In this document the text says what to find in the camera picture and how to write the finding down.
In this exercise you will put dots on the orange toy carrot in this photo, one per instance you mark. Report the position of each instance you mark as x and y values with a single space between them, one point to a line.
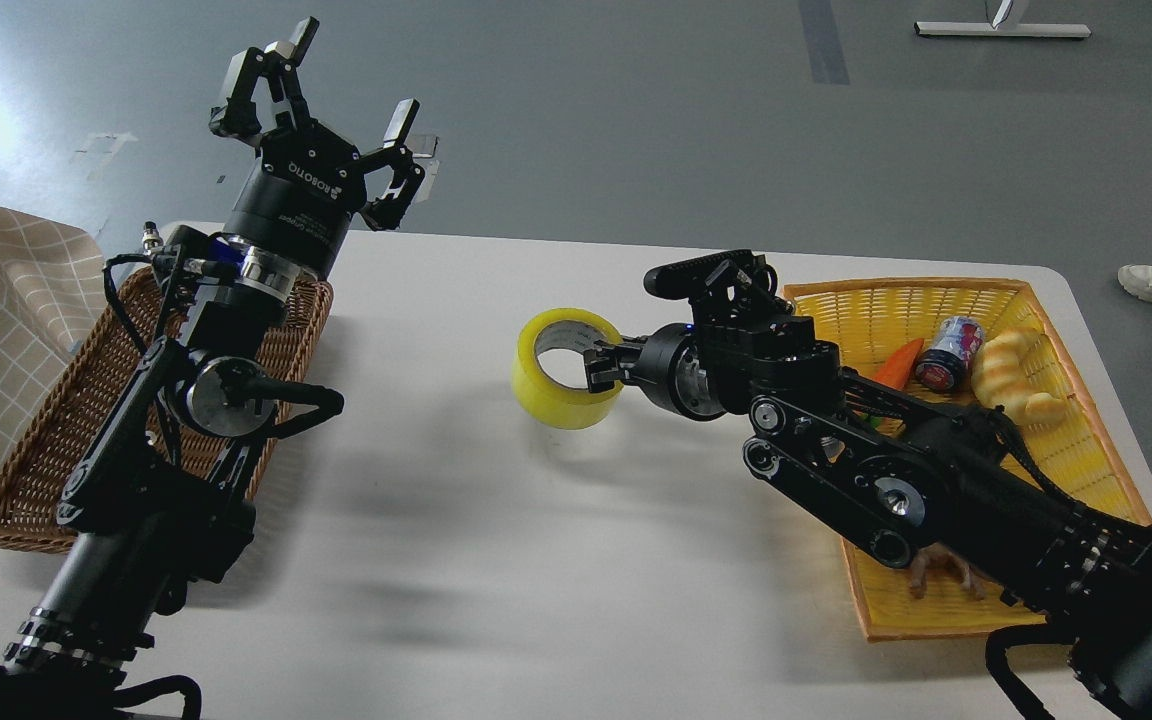
895 372

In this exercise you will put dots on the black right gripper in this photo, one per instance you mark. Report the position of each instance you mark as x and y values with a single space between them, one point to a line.
664 365

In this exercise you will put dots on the white stand base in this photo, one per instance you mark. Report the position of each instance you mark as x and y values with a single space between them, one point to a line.
1006 21

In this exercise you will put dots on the yellow tape roll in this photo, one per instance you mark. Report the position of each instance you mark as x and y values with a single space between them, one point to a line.
542 396

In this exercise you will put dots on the toy croissant bread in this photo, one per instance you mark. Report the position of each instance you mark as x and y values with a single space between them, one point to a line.
999 382

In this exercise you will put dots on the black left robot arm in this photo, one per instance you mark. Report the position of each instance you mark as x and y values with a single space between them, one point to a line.
159 498

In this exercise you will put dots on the brown wicker basket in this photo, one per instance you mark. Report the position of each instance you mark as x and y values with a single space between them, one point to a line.
34 473

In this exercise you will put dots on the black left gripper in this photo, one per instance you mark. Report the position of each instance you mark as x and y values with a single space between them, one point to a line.
301 200

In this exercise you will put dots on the small soda can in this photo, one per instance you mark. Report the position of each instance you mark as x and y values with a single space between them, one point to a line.
946 363

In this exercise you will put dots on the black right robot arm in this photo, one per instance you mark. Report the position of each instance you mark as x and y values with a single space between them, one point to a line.
893 474

